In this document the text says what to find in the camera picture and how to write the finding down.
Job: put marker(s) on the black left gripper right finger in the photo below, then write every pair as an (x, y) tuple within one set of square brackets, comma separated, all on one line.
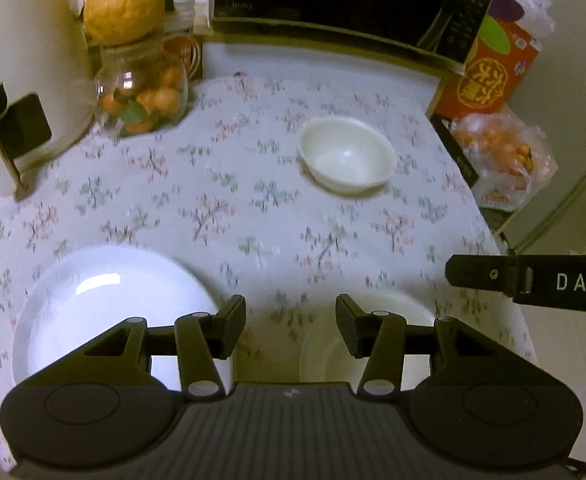
[(378, 337)]

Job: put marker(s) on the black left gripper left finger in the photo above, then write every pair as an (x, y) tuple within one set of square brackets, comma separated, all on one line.
[(205, 343)]

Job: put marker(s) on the white plate with swirls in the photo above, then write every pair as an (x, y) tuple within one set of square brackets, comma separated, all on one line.
[(93, 289)]

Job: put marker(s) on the cream bowl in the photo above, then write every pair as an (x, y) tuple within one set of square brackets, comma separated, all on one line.
[(345, 155)]

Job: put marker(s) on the plastic bag of kumquats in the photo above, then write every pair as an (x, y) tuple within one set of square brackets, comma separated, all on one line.
[(513, 160)]

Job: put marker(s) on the floral tablecloth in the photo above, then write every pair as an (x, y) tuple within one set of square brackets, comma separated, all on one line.
[(225, 194)]

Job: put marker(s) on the red gift box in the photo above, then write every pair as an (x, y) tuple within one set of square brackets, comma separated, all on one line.
[(500, 57)]

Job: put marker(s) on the glass jar of oranges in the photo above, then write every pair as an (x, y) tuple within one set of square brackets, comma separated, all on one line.
[(140, 88)]

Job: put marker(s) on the white air fryer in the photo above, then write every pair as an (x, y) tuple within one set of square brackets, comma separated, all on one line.
[(47, 92)]

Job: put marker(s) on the large pomelo with leaves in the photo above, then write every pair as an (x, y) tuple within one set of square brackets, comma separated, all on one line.
[(115, 23)]

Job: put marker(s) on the stacked white cups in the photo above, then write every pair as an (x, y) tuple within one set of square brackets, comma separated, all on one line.
[(182, 18)]

